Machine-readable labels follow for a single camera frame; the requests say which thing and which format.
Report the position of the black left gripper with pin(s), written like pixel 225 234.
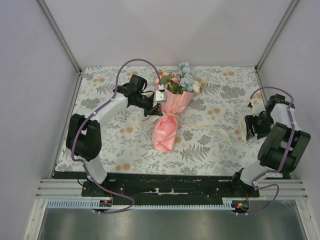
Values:
pixel 154 110

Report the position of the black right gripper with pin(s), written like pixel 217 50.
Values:
pixel 249 120

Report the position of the pink wrapping paper sheet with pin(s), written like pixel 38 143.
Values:
pixel 165 130

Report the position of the cream ribbon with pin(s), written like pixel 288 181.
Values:
pixel 155 118

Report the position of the pink fake rose stem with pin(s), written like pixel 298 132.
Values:
pixel 173 86

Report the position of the orange fake rose stem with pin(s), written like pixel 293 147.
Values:
pixel 164 79

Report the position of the blue fake hydrangea stem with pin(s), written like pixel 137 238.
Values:
pixel 187 76

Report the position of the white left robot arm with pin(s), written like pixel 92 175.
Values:
pixel 84 137

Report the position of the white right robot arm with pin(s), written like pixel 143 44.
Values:
pixel 284 141

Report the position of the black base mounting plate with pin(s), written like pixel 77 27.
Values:
pixel 166 189

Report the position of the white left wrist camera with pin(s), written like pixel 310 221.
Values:
pixel 160 96

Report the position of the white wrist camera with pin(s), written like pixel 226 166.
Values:
pixel 256 107
pixel 160 96

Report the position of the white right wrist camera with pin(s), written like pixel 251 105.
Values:
pixel 256 107

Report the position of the white slotted cable duct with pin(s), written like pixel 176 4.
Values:
pixel 106 204

